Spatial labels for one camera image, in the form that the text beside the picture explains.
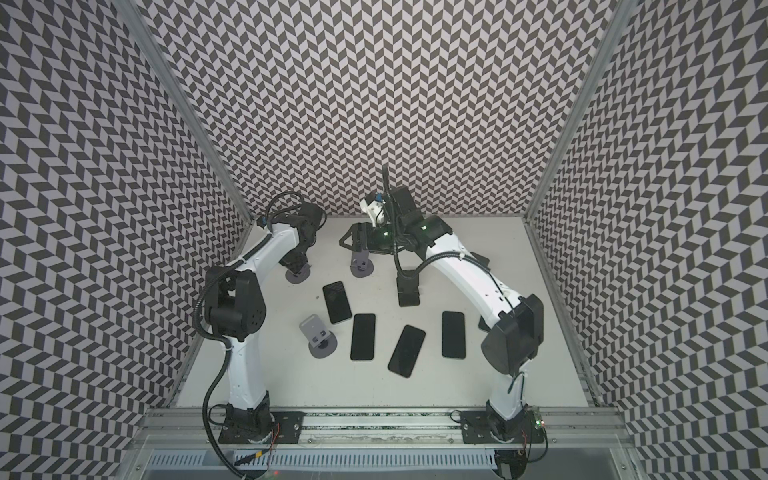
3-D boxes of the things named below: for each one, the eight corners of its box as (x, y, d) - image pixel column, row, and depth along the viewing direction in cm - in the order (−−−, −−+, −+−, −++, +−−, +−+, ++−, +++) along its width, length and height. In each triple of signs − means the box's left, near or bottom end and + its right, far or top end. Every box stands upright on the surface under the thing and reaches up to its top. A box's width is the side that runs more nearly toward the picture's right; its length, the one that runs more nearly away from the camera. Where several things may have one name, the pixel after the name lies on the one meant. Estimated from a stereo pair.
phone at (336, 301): (332, 327, 92) (330, 322, 89) (323, 291, 100) (321, 286, 97) (354, 319, 94) (353, 314, 91) (343, 285, 102) (341, 279, 99)
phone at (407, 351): (387, 369, 85) (387, 366, 83) (405, 326, 93) (405, 323, 91) (409, 379, 83) (410, 376, 81) (426, 335, 91) (427, 332, 89)
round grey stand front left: (302, 342, 88) (293, 328, 80) (321, 327, 91) (314, 312, 83) (320, 364, 84) (312, 352, 76) (339, 348, 87) (333, 334, 79)
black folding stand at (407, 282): (396, 306, 96) (396, 287, 87) (396, 289, 100) (396, 270, 90) (418, 306, 96) (420, 287, 87) (417, 289, 100) (419, 270, 91)
